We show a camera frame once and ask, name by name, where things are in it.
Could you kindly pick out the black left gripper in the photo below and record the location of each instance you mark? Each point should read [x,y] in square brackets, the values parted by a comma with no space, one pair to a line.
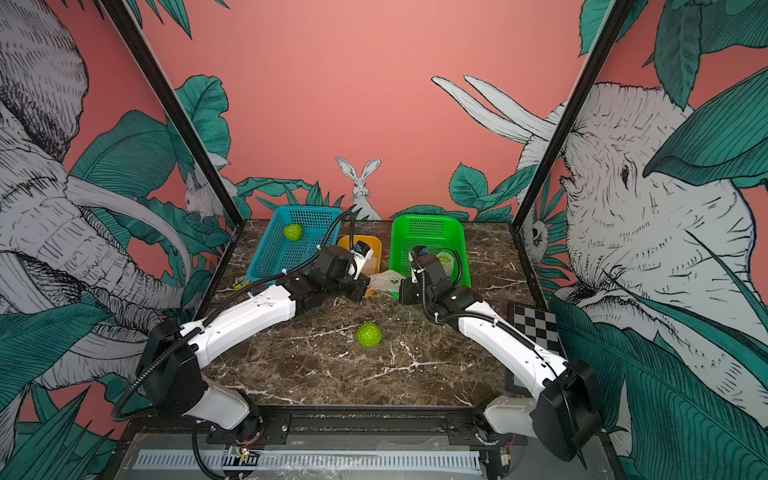
[361,282]

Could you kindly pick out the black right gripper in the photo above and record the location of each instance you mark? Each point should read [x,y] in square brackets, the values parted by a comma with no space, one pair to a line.
[406,297]

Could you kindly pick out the white foam net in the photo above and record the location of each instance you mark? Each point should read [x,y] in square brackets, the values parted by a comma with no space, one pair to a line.
[447,260]
[387,281]

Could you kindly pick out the yellow plastic tub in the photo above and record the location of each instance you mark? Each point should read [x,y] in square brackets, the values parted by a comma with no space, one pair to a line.
[372,265]

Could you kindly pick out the green custard apple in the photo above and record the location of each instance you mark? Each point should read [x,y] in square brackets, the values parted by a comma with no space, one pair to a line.
[369,335]
[293,232]

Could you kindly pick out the bright green plastic basket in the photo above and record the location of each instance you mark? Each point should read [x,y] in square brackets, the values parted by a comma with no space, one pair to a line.
[437,233]

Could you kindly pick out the green custard apple back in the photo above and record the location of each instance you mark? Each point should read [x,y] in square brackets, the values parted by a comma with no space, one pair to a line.
[293,232]

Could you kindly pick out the teal plastic basket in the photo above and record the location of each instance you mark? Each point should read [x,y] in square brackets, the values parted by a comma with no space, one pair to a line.
[276,253]

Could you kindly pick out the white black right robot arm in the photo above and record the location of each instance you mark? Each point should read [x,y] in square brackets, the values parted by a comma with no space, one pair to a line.
[564,410]

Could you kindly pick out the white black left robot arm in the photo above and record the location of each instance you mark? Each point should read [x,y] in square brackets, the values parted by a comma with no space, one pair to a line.
[170,369]

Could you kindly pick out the small yellow blue object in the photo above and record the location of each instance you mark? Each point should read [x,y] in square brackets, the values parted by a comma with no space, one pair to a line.
[240,283]

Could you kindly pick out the black white checkerboard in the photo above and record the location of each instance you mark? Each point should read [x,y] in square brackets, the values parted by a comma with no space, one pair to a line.
[537,325]

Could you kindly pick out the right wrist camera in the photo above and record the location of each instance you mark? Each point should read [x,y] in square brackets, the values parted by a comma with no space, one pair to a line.
[414,258]

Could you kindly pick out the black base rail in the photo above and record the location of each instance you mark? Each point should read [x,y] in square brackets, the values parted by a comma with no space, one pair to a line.
[372,426]

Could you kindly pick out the black right frame post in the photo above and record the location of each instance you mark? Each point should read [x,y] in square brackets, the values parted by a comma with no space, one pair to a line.
[608,34]

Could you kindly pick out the black frame post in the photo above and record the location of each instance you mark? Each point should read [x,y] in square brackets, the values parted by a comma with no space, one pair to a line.
[130,32]
[608,34]

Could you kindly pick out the black left frame post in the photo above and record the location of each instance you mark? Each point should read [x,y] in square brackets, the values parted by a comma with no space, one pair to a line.
[130,32]

